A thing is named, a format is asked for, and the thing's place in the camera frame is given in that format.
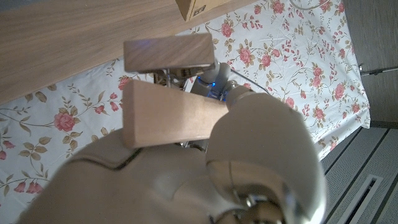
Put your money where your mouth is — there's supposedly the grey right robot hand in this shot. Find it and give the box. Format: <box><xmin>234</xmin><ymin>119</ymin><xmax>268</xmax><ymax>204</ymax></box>
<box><xmin>18</xmin><ymin>60</ymin><xmax>329</xmax><ymax>224</ymax></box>

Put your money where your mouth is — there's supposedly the wooden stick with metal brackets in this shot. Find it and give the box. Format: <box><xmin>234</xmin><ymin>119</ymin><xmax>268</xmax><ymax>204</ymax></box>
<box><xmin>121</xmin><ymin>32</ymin><xmax>231</xmax><ymax>149</ymax></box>

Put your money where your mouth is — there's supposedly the brown cardboard package box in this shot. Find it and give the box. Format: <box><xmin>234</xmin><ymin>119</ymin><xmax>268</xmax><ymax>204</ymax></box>
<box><xmin>174</xmin><ymin>0</ymin><xmax>233</xmax><ymax>22</ymax></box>

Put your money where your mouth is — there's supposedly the floral printed backdrop cloth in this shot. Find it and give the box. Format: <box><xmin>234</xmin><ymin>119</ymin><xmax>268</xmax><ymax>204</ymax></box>
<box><xmin>0</xmin><ymin>0</ymin><xmax>373</xmax><ymax>224</ymax></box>

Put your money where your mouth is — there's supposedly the ceiling air vent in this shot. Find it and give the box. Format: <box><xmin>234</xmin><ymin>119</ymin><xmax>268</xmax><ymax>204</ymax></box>
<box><xmin>337</xmin><ymin>174</ymin><xmax>385</xmax><ymax>224</ymax></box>

